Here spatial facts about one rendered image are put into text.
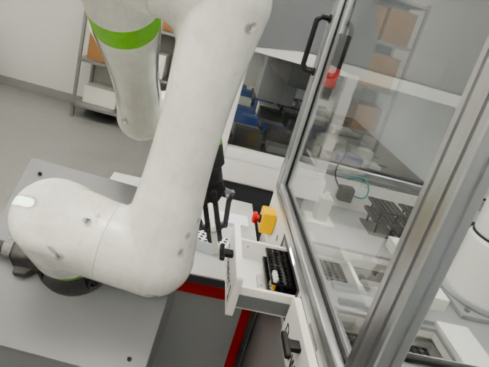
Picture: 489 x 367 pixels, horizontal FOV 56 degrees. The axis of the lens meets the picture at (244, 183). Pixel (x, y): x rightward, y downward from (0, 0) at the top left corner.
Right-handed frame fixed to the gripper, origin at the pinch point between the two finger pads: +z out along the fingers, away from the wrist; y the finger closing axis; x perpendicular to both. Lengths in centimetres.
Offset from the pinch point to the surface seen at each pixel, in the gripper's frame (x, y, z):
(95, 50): -384, 127, -23
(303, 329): 28.8, -18.2, 7.0
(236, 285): 14.6, -4.9, 4.2
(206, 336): -11.1, 7.2, 38.8
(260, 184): -80, -16, 17
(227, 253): 1.4, -2.9, 3.3
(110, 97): -388, 122, 26
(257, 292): 12.7, -9.5, 8.0
